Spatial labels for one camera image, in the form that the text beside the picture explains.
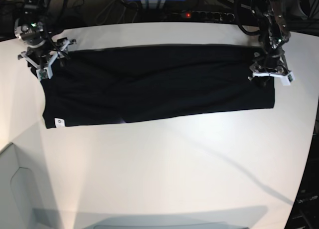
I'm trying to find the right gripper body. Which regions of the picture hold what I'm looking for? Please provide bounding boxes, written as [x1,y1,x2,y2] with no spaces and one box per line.
[17,38,76,72]

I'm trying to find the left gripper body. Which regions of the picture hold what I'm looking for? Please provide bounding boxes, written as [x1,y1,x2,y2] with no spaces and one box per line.
[248,51,289,81]

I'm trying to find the black T-shirt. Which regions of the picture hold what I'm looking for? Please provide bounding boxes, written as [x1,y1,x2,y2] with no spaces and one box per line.
[41,44,275,129]

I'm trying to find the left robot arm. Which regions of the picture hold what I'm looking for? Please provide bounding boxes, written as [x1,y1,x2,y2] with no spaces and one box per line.
[234,0,295,86]

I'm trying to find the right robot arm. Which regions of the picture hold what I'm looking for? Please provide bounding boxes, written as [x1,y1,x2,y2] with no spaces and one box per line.
[14,0,76,79]

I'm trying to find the white shirt label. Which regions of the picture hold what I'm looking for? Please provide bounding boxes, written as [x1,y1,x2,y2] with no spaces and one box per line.
[54,118,66,128]

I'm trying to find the black power strip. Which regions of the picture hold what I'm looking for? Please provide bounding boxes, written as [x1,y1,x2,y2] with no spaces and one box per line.
[165,10,235,24]

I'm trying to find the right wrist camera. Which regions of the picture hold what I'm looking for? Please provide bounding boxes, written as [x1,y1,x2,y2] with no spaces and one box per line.
[36,67,53,81]

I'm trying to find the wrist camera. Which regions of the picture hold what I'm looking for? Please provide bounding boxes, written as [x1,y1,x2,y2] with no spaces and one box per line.
[36,67,53,81]
[281,71,295,86]

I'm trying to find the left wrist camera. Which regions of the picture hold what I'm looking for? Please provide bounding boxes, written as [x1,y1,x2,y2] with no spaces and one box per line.
[281,71,295,86]

